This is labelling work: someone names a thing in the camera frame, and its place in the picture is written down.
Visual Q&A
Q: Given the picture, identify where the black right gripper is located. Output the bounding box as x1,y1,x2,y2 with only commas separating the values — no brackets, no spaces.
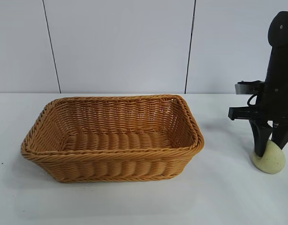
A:
228,44,288,157

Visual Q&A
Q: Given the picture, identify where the pale yellow egg yolk pastry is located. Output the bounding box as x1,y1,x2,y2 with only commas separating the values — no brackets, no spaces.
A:
250,139,286,174

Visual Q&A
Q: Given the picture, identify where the woven tan wicker basket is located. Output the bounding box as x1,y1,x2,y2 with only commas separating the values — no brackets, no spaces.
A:
20,94,205,183

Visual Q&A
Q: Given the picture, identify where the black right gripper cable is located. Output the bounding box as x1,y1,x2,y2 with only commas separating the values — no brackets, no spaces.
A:
246,93,261,107

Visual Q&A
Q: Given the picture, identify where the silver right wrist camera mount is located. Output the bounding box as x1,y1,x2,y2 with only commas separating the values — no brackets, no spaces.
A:
235,81,265,96

